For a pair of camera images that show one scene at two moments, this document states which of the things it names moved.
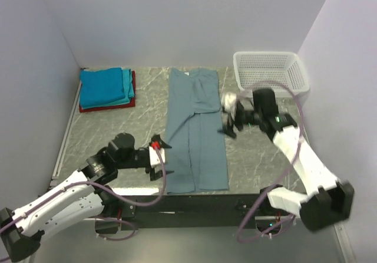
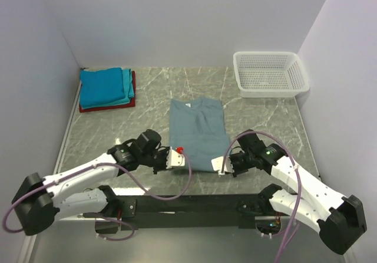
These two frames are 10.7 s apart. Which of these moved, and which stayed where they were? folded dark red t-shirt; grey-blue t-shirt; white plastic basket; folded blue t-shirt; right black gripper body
Moved: right black gripper body; grey-blue t-shirt
Stayed: white plastic basket; folded blue t-shirt; folded dark red t-shirt
